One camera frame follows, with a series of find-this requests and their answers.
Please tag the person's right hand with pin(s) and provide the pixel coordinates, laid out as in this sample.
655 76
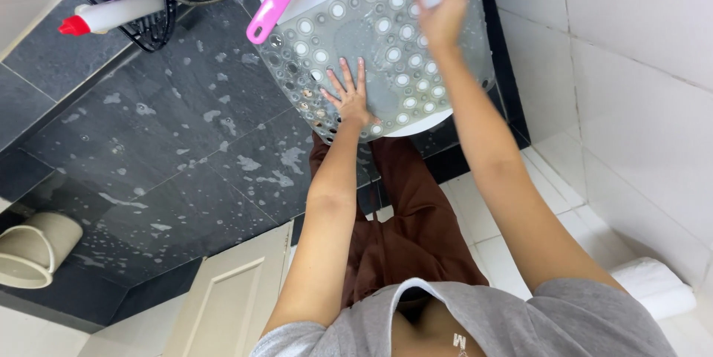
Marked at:
444 20

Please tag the person's left hand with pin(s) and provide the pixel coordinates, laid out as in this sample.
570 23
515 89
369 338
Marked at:
352 104

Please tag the clear suction cup bath mat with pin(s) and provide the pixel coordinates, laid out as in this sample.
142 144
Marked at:
384 45

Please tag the brown trousers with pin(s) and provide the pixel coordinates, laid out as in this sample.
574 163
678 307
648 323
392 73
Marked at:
418 223

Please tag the white bottle with red cap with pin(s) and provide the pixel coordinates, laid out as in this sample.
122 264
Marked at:
120 12

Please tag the grey shirt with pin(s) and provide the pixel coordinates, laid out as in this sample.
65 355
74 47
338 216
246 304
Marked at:
557 323

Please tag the white paper roll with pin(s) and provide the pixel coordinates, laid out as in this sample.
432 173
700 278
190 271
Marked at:
651 284

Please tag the cream panelled door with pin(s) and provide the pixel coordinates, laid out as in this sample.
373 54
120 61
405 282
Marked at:
234 296

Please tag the beige plastic bin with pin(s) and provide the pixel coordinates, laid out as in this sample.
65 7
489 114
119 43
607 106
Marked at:
33 248

